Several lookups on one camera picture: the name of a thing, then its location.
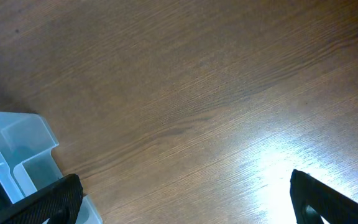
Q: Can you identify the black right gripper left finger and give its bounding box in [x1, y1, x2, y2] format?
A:
[0, 174, 83, 224]

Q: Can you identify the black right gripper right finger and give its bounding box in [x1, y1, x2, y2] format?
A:
[290, 169, 358, 224]

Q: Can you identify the clear plastic storage bin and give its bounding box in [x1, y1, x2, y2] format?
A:
[0, 112, 102, 223]

